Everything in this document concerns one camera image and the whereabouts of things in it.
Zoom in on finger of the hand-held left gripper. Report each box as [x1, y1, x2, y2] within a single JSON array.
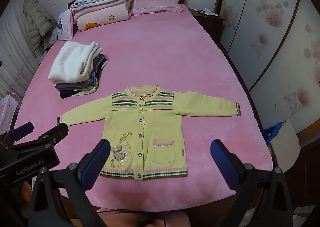
[[37, 122, 69, 146], [0, 122, 34, 152]]

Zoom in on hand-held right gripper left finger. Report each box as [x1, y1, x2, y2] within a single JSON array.
[[25, 139, 112, 227]]

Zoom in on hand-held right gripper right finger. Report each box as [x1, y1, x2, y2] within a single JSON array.
[[210, 139, 294, 227]]

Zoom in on yellow striped knit cardigan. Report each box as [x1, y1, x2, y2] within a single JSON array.
[[57, 85, 242, 181]]

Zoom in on person's left hand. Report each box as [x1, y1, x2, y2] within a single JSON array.
[[20, 181, 33, 203]]

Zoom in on folded dark purple garment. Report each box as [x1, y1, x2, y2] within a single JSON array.
[[59, 89, 84, 99]]

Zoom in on blue plastic object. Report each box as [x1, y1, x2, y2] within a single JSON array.
[[262, 121, 286, 144]]

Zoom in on white pleated curtain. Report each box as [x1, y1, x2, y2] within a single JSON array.
[[0, 14, 40, 100]]

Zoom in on folded white fleece garment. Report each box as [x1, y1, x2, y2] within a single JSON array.
[[48, 41, 103, 84]]

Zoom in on person's pink clothing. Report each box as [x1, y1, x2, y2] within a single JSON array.
[[99, 208, 192, 227]]

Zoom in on beige puffer jacket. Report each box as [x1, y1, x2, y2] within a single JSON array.
[[22, 0, 58, 49]]

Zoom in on bed with pink sheet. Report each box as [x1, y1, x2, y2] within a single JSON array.
[[10, 0, 274, 214]]

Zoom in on floral sliding wardrobe door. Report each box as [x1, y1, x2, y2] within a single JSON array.
[[250, 0, 320, 142], [219, 0, 302, 91]]

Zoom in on stack of folded quilts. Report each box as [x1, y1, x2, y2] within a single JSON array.
[[67, 0, 132, 31]]

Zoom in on dark wooden nightstand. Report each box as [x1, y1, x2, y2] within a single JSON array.
[[187, 8, 226, 42]]

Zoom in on white papers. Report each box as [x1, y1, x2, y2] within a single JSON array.
[[192, 7, 218, 16]]

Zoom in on pink pillow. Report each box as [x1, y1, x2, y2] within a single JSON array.
[[130, 0, 184, 15]]

